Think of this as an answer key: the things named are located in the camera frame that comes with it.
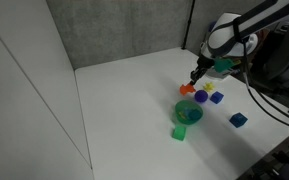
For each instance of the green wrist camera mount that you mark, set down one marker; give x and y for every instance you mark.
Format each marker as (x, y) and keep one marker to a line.
(224, 65)

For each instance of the green translucent bowl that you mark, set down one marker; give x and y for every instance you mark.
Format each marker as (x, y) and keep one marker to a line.
(184, 106)

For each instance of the dark blue cube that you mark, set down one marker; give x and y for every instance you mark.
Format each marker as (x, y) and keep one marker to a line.
(238, 120)

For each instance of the teal toy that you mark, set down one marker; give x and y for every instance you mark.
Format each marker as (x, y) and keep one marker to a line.
(194, 115)

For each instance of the small yellow toy piece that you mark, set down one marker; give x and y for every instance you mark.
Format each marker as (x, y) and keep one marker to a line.
(182, 115)

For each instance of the purple ball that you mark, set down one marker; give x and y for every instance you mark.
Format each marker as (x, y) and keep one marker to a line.
(201, 96)

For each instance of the orange toy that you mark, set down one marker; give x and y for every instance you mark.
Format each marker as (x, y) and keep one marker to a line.
(186, 89)

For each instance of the green cube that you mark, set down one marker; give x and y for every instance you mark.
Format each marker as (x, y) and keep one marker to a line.
(179, 133)

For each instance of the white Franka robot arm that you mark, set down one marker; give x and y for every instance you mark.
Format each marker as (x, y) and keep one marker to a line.
(227, 36)

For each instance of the black tripod pole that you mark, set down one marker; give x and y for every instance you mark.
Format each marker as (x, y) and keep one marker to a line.
(188, 26)

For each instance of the yellow star toy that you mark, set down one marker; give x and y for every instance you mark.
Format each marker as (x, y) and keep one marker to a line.
(209, 87)

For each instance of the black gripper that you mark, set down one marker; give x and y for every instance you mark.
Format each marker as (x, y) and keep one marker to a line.
(204, 63)

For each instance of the black breadboard base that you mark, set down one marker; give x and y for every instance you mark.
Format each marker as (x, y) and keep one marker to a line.
(277, 163)

